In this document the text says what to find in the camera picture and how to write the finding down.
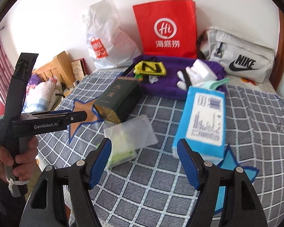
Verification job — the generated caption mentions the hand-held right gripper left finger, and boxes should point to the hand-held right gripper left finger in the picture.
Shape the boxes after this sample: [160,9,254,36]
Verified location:
[19,138,112,227]

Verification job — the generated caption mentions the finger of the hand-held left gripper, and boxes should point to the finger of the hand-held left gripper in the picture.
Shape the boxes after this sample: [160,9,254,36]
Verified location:
[21,110,88,123]

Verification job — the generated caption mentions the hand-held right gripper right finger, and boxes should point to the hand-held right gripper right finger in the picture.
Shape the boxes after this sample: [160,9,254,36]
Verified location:
[177,139,268,227]

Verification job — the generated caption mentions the purple cloth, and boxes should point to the purple cloth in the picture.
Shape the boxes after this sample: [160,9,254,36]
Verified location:
[133,55,228,101]

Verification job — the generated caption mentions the yellow black pouch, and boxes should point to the yellow black pouch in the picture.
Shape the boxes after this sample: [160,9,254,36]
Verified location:
[134,61,167,77]

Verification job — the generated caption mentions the white glove with green cuff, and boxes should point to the white glove with green cuff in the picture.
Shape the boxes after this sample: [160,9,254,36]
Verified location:
[176,59,229,91]

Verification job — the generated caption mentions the person's left forearm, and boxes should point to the person's left forearm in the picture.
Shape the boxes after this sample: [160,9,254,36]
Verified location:
[0,168,26,227]

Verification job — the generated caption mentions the person's left hand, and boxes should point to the person's left hand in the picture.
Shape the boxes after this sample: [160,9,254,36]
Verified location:
[0,136,39,182]

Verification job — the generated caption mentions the orange star mat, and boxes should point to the orange star mat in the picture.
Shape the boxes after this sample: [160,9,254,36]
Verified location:
[67,98,105,145]

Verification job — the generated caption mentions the light green packet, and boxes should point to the light green packet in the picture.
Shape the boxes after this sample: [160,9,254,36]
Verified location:
[108,132,137,169]

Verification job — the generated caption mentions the pink white plush toy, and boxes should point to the pink white plush toy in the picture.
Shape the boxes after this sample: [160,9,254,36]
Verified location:
[26,79,62,110]

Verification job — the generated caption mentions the grey checkered blanket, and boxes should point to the grey checkered blanket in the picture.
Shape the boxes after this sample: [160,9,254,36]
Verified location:
[37,68,284,227]

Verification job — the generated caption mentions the blue star mat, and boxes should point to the blue star mat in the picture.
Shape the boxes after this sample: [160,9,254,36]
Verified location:
[211,144,259,215]

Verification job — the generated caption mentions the dark green box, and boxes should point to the dark green box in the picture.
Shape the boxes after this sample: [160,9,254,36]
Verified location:
[93,77,142,123]

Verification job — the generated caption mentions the blue tissue pack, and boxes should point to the blue tissue pack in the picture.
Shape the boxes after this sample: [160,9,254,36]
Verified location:
[172,86,226,162]

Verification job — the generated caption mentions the patterned brown box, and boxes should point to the patterned brown box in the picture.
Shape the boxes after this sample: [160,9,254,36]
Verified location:
[70,59,88,81]

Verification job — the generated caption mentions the purple plush toy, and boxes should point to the purple plush toy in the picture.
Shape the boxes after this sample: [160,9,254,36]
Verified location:
[27,74,42,86]

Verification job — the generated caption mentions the clear pack green tissues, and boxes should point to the clear pack green tissues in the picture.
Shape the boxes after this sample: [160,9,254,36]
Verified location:
[104,114,158,154]

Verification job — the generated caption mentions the white plastic bag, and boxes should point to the white plastic bag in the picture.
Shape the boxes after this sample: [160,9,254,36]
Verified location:
[82,0,142,69]

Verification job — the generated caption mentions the grey waist bag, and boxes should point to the grey waist bag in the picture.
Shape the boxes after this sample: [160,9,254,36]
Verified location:
[197,26,275,84]

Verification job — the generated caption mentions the red paper bag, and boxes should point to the red paper bag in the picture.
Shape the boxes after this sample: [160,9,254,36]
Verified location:
[133,0,199,59]

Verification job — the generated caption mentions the wooden headboard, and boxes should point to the wooden headboard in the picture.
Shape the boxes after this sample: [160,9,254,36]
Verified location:
[273,7,284,91]

